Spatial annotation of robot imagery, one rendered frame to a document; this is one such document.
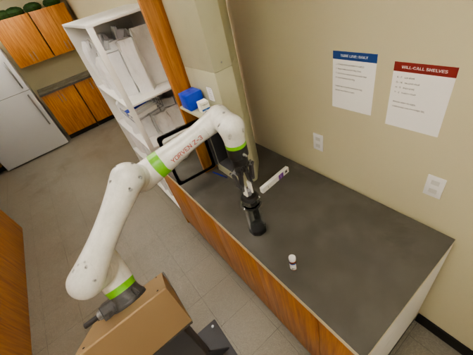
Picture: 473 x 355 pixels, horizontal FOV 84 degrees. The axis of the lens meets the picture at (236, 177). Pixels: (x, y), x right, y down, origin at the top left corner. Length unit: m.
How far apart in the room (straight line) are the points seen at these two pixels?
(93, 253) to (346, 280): 1.03
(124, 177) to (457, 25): 1.18
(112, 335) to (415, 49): 1.48
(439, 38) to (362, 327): 1.07
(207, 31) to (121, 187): 0.78
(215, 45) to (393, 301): 1.34
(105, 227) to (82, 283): 0.21
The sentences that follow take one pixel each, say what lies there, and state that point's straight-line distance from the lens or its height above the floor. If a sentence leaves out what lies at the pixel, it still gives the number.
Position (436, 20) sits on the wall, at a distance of 1.18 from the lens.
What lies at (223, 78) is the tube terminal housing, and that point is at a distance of 1.41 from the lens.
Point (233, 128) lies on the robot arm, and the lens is 1.03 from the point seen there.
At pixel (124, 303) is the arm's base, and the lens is 1.27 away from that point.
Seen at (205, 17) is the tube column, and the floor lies 1.94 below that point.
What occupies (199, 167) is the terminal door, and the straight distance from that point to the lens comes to 1.88.
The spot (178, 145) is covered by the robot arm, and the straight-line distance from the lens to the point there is 1.14.
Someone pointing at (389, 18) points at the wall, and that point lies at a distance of 1.24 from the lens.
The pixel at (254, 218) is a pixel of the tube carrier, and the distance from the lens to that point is 1.37.
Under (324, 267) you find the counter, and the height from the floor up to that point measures 0.94.
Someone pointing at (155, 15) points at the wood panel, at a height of 1.97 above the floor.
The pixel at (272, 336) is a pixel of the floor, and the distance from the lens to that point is 2.24.
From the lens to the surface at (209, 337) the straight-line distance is 2.32.
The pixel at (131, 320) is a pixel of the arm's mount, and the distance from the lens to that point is 1.14.
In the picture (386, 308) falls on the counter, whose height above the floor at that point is 0.94.
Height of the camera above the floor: 2.12
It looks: 39 degrees down
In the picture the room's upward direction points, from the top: 16 degrees counter-clockwise
